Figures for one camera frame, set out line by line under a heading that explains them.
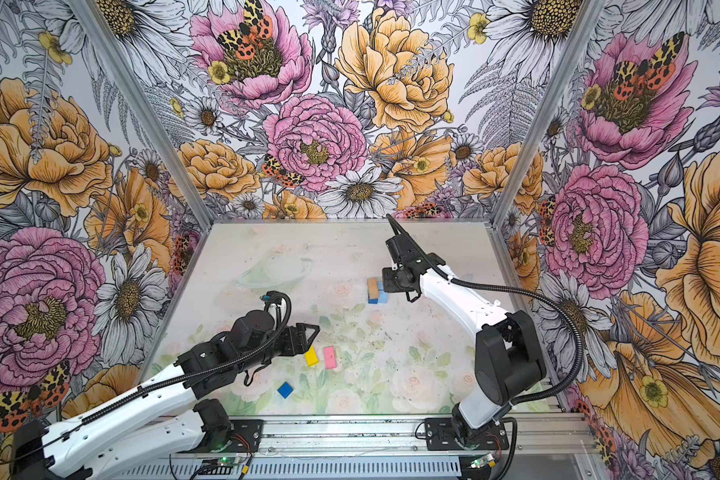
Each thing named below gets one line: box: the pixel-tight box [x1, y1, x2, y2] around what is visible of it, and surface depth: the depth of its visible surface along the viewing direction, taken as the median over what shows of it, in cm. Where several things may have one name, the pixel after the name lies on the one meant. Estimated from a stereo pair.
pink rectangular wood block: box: [324, 346, 337, 370], surface depth 89 cm
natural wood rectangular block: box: [367, 278, 378, 300], surface depth 99 cm
